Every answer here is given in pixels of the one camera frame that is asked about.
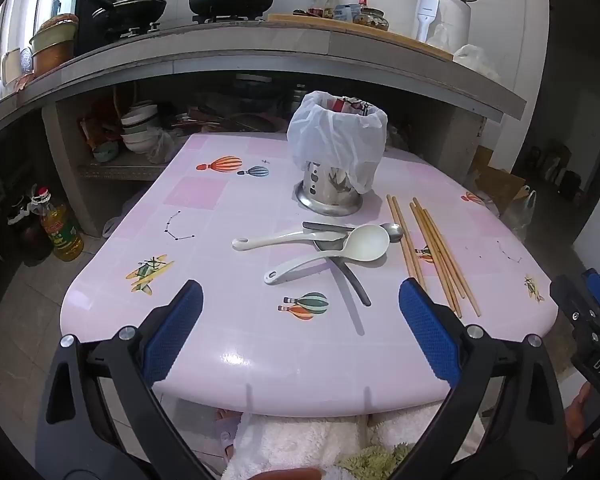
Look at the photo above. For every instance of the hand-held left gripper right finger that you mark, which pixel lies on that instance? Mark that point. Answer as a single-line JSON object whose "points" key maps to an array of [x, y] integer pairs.
{"points": [[430, 330]]}

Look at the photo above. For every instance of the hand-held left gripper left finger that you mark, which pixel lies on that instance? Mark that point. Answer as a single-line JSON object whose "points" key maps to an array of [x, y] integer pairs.
{"points": [[175, 330]]}

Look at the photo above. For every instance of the steel spoon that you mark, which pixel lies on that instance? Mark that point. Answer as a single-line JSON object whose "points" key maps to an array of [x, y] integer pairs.
{"points": [[355, 285], [394, 231]]}

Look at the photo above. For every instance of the white plastic soup ladle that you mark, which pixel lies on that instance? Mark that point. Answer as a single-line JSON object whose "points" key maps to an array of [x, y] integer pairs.
{"points": [[365, 242]]}

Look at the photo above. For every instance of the white plastic rice spoon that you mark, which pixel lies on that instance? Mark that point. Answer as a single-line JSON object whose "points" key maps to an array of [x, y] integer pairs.
{"points": [[260, 241]]}

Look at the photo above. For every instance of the steel utensil holder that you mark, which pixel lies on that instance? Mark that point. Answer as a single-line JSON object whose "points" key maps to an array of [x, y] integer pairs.
{"points": [[325, 185]]}

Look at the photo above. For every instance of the white plastic bag liner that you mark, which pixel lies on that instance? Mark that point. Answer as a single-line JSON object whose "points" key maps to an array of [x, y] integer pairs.
{"points": [[330, 140]]}

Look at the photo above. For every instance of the person's right hand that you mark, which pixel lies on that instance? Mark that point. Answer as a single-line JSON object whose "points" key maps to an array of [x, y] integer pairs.
{"points": [[580, 420]]}

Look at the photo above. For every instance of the translucent shopping bag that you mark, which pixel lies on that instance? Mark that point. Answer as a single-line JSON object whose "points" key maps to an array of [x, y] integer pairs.
{"points": [[522, 215]]}

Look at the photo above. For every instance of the pink slipper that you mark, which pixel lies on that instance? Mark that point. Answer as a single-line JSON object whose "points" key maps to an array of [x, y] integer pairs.
{"points": [[227, 435]]}

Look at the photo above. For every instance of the cardboard box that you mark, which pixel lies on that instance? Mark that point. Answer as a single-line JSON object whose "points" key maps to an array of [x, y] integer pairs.
{"points": [[500, 182]]}

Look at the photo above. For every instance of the cooking oil bottle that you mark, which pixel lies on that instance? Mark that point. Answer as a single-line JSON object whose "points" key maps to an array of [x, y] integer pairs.
{"points": [[62, 235]]}

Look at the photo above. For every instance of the person's white fleece robe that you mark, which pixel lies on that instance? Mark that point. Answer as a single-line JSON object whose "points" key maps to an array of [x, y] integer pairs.
{"points": [[290, 440]]}

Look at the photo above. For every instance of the dark glass bottle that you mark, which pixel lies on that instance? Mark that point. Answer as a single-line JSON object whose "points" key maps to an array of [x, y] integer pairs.
{"points": [[30, 240]]}

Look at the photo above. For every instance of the small clear plastic bag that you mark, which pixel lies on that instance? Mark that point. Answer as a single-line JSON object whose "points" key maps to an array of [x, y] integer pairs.
{"points": [[162, 147]]}

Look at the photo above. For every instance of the stack of white bowls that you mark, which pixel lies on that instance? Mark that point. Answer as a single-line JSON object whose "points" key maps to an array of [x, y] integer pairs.
{"points": [[140, 135]]}

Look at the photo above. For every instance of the crumpled white plastic bag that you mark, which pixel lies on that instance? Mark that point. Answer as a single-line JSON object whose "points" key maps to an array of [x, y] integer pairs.
{"points": [[475, 60]]}

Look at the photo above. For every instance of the brown ceramic pot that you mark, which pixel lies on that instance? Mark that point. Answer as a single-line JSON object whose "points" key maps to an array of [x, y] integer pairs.
{"points": [[55, 55]]}

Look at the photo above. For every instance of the black box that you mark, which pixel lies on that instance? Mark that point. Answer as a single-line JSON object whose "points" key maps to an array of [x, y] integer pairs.
{"points": [[87, 35]]}

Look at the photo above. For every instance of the white dish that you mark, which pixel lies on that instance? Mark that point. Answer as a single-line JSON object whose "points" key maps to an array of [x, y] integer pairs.
{"points": [[15, 65]]}

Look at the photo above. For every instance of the white kitchen appliance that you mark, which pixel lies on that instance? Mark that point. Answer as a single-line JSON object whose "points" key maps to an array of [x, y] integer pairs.
{"points": [[452, 15]]}

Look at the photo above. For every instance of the gas stove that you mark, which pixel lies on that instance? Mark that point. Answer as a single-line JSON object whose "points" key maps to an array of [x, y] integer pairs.
{"points": [[220, 19]]}

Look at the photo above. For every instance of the glass pickle jar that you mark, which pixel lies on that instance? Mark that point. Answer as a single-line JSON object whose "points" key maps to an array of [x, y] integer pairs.
{"points": [[371, 19]]}

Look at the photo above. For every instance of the black wok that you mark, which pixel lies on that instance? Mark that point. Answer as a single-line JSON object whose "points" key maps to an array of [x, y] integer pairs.
{"points": [[135, 7]]}

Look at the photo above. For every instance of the sauce bottles on counter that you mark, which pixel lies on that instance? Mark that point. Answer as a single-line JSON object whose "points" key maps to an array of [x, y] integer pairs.
{"points": [[347, 12]]}

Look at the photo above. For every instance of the wooden cutting board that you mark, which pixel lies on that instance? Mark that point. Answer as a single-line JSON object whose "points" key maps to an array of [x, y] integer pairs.
{"points": [[300, 19]]}

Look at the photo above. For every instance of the yellow cap sauce bottle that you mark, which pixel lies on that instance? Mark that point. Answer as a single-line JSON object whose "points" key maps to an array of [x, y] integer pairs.
{"points": [[334, 2]]}

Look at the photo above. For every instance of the brown cap sauce bottle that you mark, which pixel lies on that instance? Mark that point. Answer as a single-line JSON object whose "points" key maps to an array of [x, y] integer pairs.
{"points": [[318, 2]]}

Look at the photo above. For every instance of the window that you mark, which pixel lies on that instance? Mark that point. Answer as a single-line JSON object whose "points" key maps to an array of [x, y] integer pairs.
{"points": [[10, 15]]}

